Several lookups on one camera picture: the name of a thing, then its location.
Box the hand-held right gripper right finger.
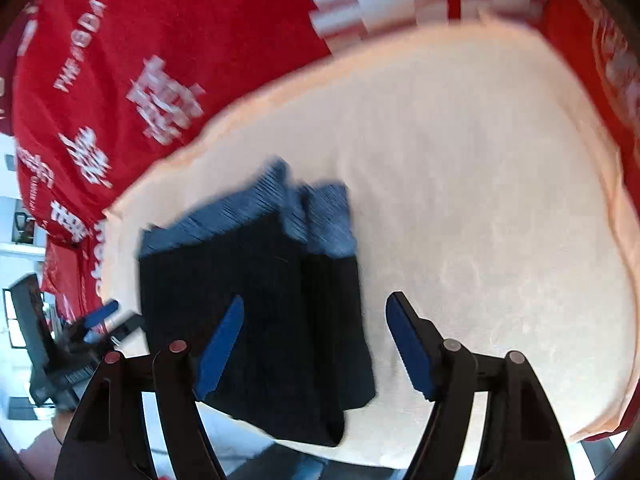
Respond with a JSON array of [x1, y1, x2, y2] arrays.
[[386, 291, 577, 480]]

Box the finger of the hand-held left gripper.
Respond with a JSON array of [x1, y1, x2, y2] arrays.
[[80, 300, 121, 333], [102, 311, 147, 348]]

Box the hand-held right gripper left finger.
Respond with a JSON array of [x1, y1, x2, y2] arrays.
[[54, 296, 245, 480]]

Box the dark navy pants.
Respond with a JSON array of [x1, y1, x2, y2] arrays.
[[137, 157, 377, 448]]

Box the person's left forearm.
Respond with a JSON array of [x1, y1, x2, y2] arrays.
[[17, 407, 76, 480]]

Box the peach blanket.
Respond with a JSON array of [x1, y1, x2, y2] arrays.
[[97, 10, 637, 467]]

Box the red printed blanket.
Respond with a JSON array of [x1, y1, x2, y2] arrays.
[[0, 0, 640, 443]]

